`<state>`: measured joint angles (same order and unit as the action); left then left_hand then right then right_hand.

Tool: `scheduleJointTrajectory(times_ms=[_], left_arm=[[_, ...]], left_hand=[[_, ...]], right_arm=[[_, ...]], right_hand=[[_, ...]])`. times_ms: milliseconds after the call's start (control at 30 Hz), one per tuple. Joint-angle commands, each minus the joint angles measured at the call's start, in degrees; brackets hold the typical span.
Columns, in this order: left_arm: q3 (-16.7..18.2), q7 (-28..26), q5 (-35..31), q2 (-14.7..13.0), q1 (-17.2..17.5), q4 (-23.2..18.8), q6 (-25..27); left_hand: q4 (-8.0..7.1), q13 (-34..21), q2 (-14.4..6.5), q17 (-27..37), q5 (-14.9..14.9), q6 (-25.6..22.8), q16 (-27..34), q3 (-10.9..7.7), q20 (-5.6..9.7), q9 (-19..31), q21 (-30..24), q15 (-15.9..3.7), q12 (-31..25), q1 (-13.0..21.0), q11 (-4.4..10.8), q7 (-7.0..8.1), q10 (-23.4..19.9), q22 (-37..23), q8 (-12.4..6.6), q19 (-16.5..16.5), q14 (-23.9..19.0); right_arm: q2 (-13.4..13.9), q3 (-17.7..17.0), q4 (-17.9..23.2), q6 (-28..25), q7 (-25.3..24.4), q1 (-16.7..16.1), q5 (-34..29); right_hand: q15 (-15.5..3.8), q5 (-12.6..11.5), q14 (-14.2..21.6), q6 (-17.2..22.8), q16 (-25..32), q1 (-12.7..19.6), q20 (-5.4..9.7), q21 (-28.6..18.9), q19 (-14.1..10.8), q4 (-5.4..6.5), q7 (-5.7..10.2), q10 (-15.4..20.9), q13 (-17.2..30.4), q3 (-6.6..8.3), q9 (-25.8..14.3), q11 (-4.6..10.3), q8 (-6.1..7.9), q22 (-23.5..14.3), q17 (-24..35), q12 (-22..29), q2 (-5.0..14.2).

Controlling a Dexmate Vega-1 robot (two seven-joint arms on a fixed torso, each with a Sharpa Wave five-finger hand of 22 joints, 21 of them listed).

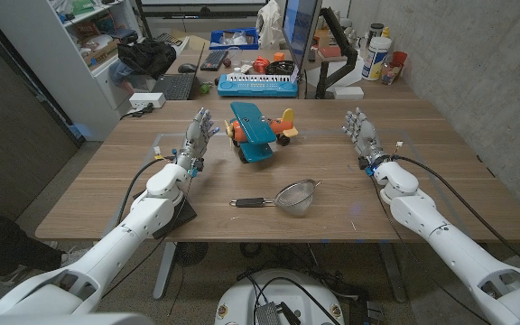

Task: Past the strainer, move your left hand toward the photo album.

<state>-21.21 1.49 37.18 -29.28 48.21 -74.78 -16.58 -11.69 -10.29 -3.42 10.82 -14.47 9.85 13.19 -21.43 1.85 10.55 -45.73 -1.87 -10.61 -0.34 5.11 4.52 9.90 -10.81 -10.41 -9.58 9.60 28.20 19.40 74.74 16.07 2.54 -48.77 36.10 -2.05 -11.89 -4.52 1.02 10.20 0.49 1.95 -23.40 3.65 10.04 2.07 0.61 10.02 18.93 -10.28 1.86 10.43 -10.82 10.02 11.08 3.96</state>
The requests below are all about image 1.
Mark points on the white wipes canister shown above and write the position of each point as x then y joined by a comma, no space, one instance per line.
375,58

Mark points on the white shelf unit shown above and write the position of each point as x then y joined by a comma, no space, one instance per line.
48,58

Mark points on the teal orange toy airplane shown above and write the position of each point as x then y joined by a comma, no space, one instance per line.
253,128

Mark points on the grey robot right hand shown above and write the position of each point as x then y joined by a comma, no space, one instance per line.
366,135

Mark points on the black laptop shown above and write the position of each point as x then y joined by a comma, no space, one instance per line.
175,86

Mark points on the black round bowl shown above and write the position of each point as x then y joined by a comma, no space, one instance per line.
280,67

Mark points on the white box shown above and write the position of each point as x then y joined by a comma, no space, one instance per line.
348,92

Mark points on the orange toy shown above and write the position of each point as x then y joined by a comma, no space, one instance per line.
261,64

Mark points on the black bag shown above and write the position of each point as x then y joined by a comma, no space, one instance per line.
147,56

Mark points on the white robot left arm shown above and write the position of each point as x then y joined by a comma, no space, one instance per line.
120,239

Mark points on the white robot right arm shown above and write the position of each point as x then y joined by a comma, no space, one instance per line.
422,216

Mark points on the black computer keyboard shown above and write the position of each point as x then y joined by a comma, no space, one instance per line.
214,59

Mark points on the blue plastic bin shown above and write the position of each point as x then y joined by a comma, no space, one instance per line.
217,38

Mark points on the blue toy piano keyboard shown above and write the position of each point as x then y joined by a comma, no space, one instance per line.
257,86

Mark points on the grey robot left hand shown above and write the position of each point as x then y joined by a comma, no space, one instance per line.
194,137

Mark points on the black floor fan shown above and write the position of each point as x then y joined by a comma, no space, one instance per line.
191,253

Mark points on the whiteboard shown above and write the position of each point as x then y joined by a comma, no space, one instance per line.
197,6

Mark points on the black square pad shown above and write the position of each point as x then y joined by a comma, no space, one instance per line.
184,216

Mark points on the red apple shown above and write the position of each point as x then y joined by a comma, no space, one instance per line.
227,62

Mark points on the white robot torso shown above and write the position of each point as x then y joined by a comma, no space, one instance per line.
242,298

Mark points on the white power strip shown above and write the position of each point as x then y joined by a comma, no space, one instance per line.
147,100

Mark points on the person in dark trousers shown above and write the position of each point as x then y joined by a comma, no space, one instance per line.
2,244

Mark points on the computer monitor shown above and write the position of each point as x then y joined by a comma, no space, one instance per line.
299,27

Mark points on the white plastic bag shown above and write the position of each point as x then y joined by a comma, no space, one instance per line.
270,25

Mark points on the grey table leg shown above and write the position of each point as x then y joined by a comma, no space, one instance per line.
164,271

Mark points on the dark computer mouse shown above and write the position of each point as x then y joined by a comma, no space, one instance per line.
188,68

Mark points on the green toy ball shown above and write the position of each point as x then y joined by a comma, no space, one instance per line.
204,88

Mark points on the orange cube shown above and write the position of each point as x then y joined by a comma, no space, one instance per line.
279,56

